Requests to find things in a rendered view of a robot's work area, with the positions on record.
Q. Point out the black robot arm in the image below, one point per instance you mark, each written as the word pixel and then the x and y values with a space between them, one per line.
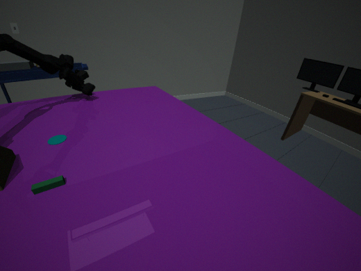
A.
pixel 49 63

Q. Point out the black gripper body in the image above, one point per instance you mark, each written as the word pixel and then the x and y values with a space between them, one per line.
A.
pixel 76 83

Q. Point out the teal circle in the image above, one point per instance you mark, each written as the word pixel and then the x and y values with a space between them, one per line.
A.
pixel 57 139

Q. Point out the dark green rectangular post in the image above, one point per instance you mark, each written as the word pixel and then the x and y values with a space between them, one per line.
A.
pixel 47 185

